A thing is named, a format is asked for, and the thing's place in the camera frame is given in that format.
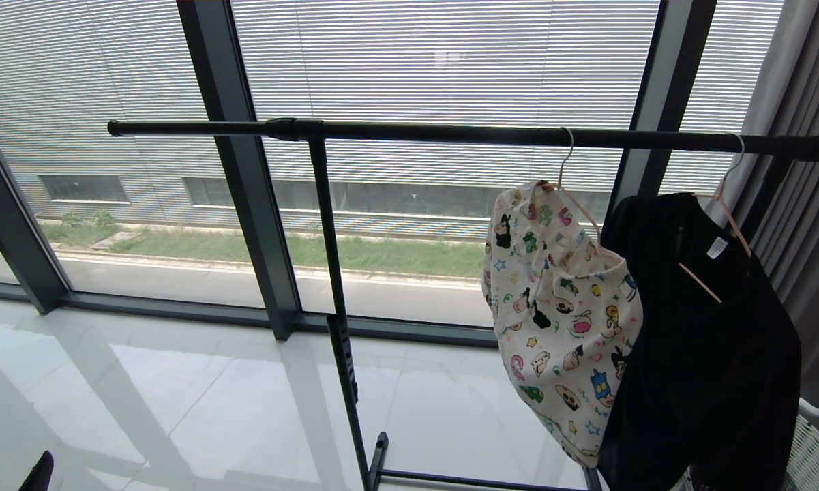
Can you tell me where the cream printed garment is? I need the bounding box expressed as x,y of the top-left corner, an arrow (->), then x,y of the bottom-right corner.
481,180 -> 645,470

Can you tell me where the black garment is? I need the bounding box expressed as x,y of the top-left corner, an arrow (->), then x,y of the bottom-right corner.
596,192 -> 803,491

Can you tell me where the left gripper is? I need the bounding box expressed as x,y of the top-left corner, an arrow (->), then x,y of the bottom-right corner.
18,451 -> 55,491

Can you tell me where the pink clothes hanger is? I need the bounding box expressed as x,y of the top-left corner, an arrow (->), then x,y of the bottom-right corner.
677,133 -> 753,305
540,126 -> 604,243

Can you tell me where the white laundry basket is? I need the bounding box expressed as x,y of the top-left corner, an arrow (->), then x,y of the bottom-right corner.
668,399 -> 819,491

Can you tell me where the black clothes rack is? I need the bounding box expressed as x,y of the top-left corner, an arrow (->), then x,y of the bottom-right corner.
107,117 -> 819,491

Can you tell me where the window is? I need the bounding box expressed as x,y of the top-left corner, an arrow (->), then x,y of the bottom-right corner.
0,0 -> 785,350

